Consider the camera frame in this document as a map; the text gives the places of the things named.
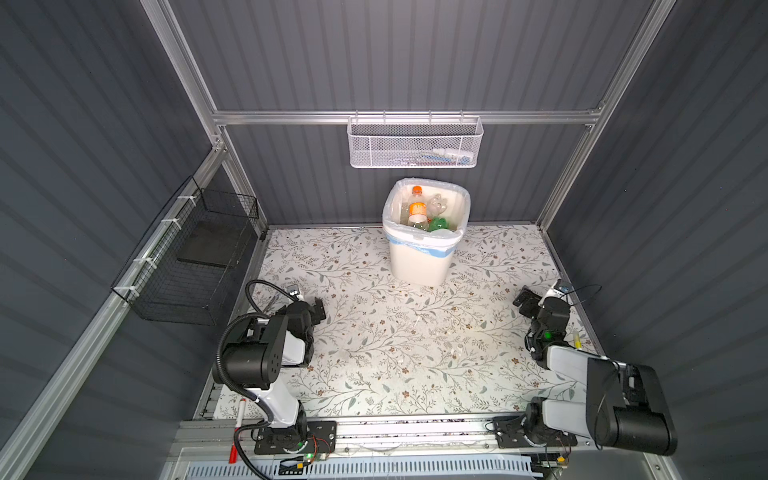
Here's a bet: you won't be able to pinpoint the red marker pen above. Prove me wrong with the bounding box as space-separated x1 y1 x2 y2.
228 397 247 465

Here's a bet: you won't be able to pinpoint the clear bin liner bag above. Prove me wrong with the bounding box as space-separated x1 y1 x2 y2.
382 178 471 258

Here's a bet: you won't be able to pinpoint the green bottle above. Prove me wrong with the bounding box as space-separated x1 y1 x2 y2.
428 217 451 232

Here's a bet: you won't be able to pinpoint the aluminium front rail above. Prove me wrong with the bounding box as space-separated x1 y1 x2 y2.
173 413 661 460

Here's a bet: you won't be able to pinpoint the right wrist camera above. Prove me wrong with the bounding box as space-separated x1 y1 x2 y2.
545 279 574 299

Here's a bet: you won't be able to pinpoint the orange label clear bottle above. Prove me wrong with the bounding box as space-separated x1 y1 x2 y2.
407 186 429 231

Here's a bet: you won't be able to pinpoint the items in white basket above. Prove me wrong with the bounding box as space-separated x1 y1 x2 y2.
390 148 475 166

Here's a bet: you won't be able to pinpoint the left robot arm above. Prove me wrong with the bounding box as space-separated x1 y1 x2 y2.
212 279 327 453

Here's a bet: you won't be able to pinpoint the black wire mesh basket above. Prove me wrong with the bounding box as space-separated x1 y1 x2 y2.
112 178 261 326

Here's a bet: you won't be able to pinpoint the floral table mat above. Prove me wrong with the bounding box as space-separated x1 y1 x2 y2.
212 224 598 420

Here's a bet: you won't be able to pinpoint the white wire mesh basket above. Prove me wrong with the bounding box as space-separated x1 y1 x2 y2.
346 114 484 169

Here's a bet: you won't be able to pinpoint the white plastic waste bin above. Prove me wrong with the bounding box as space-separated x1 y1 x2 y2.
385 195 459 286

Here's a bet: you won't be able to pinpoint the white vent grille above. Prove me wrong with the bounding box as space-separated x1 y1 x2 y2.
182 458 535 480

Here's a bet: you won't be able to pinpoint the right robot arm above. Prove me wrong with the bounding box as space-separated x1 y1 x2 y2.
491 281 678 456

